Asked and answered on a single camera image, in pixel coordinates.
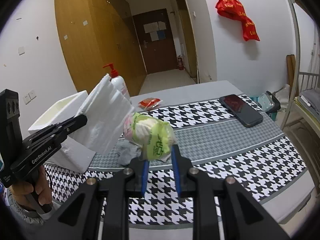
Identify green plastic bag bundle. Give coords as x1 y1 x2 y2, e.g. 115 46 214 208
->
124 113 177 162

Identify left hand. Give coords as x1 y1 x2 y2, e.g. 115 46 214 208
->
10 166 52 211

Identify white foam box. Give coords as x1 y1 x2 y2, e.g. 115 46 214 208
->
28 90 95 173

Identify houndstooth table runner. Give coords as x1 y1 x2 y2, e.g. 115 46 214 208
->
43 94 315 227

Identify grey crumpled cloth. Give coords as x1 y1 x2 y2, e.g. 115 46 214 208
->
117 140 141 166

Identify white red pump bottle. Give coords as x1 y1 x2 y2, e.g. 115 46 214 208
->
103 63 130 101

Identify red snack packet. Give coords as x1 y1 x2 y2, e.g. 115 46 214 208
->
138 98 162 111

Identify black smartphone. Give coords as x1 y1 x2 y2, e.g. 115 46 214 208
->
219 94 263 128

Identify wooden wardrobe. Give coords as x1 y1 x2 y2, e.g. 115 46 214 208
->
54 0 146 96

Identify metal bunk bed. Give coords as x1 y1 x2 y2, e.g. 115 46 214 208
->
280 0 319 144

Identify red fire extinguisher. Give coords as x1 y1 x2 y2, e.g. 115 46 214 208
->
177 55 184 70

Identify dark brown door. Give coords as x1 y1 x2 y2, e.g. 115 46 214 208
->
133 9 177 74

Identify grey folded blanket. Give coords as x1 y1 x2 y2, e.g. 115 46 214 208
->
300 88 320 113

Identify wooden boards leaning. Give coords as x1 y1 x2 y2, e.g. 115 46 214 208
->
286 54 296 95

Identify red hanging bags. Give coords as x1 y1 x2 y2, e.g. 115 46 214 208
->
215 0 260 41

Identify white wall switches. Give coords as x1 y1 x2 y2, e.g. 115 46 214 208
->
23 90 36 105

